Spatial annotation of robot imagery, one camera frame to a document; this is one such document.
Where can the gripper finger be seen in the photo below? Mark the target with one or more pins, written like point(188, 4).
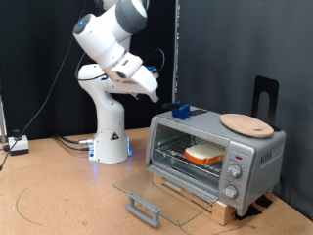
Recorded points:
point(139, 96)
point(154, 97)

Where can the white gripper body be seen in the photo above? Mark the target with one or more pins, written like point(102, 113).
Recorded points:
point(137, 73)

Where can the white bread slice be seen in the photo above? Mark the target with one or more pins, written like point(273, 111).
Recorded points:
point(205, 151)

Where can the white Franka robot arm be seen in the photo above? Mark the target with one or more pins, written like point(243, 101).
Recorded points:
point(109, 130)

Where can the large silver oven knob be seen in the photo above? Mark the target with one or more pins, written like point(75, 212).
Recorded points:
point(234, 170)

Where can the small silver oven knob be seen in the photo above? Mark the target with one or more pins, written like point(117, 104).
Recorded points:
point(230, 191)

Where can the silver toaster oven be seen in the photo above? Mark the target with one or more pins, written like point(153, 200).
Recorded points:
point(264, 176)

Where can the vertical metal pole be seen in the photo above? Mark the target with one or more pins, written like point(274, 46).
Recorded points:
point(176, 49)

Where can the round wooden cutting board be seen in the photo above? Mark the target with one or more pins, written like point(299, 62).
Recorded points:
point(244, 125)

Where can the black metal bookend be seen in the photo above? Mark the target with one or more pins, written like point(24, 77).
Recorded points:
point(259, 86)

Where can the grey backdrop curtain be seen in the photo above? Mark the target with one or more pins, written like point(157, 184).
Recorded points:
point(244, 39)

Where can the black backdrop curtain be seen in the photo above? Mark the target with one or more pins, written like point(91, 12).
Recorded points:
point(26, 49)

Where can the white emergency stop box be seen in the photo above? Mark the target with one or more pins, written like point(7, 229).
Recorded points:
point(19, 145)

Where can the light wooden block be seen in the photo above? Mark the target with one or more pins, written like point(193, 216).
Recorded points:
point(225, 212)

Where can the black foam pad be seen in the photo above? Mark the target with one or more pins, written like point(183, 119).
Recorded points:
point(251, 212)
point(264, 201)

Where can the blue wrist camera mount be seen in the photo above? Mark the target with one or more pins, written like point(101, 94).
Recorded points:
point(151, 69)

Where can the metal frame leg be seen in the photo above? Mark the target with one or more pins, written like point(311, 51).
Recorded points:
point(2, 124)

